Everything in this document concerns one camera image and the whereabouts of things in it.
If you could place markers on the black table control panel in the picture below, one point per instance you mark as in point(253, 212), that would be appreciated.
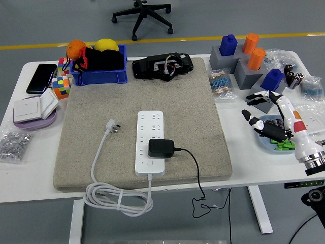
point(304, 184)

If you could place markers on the black smartphone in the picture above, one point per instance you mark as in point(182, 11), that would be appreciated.
point(41, 77)

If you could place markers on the clear bag of blue resistors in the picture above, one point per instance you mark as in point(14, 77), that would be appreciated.
point(311, 89)

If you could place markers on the white power strip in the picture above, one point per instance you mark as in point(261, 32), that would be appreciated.
point(149, 122)

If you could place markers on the blue square peg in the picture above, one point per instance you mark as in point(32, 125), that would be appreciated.
point(228, 45)
point(272, 81)

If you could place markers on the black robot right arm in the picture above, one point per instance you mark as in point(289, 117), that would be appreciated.
point(314, 162)

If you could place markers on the purple plate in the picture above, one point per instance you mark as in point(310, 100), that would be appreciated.
point(32, 125)

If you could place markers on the grey-brown mat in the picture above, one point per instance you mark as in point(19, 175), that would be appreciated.
point(101, 101)

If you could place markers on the orange fruit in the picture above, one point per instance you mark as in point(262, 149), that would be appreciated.
point(74, 48)

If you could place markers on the small colourful puzzle cube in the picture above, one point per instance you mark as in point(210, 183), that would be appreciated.
point(63, 66)

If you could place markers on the large colourful puzzle cube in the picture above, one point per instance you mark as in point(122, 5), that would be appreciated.
point(61, 87)

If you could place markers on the orange cylinder peg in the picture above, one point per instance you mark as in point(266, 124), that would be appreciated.
point(250, 43)
point(256, 59)

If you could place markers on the black office chair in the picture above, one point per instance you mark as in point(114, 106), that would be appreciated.
point(144, 15)

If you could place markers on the bag of striped resistors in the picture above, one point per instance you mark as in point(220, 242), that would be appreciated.
point(220, 85)

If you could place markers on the clear bag with white socket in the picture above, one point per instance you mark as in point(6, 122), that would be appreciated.
point(314, 119)

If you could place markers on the pile of green batteries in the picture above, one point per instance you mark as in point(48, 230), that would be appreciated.
point(284, 146)

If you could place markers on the flat white wall switch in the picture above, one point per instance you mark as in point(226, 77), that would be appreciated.
point(26, 109)

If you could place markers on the clear bag of small parts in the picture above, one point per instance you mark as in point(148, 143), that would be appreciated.
point(276, 59)

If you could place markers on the bundle of black capacitors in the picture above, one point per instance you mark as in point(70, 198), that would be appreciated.
point(294, 77)

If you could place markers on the grey block holder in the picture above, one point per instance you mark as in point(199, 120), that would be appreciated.
point(243, 78)
point(265, 108)
point(243, 56)
point(218, 63)

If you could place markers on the pile of dark capacitors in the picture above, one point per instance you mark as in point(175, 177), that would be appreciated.
point(276, 121)

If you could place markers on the bag of metal nuts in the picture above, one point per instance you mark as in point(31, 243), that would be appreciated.
point(13, 143)

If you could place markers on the blue plastic bin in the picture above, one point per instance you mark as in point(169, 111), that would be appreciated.
point(100, 76)

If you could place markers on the light blue plate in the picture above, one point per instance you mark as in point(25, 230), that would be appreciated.
point(266, 146)

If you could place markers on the yellow lemon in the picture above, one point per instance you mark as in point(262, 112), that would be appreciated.
point(106, 44)

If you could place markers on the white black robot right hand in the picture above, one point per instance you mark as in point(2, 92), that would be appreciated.
point(300, 137)

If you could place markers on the tilted white wall switch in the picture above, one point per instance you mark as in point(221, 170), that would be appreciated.
point(49, 103)

